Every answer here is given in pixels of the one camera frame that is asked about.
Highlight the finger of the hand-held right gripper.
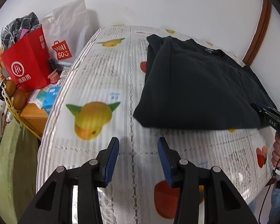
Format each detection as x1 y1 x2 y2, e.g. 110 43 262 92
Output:
250 102 280 122

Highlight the green blanket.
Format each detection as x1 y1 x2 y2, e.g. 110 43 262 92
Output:
0 119 41 224

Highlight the person's right hand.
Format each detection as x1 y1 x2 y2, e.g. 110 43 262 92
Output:
271 140 280 168

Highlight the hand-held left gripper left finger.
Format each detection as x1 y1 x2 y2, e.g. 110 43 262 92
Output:
17 136 120 224

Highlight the light blue carton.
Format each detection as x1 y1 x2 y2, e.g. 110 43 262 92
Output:
42 85 61 115

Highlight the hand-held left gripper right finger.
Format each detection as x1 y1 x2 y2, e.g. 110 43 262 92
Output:
157 137 259 224

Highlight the red paper bag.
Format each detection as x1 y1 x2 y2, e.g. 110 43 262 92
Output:
0 26 52 92

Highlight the fruit printed tablecloth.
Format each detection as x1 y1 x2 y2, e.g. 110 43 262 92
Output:
36 24 274 224

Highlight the white paper bag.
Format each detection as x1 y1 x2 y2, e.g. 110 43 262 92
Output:
41 0 94 69

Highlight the yellow cord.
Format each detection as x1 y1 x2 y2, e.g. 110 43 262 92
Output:
6 98 43 141

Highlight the black sweatshirt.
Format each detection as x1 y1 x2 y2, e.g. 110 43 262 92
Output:
133 35 278 131

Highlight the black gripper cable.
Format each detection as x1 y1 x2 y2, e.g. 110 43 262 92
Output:
259 154 280 224

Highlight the black bottle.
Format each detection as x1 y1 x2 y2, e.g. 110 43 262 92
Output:
48 58 58 71

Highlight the grey plaid cloth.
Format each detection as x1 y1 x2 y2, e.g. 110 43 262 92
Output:
0 12 42 52

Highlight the brown wooden door frame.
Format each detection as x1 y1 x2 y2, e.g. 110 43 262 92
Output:
243 0 272 67

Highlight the wooden nightstand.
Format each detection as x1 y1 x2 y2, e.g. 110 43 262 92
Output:
0 47 49 140

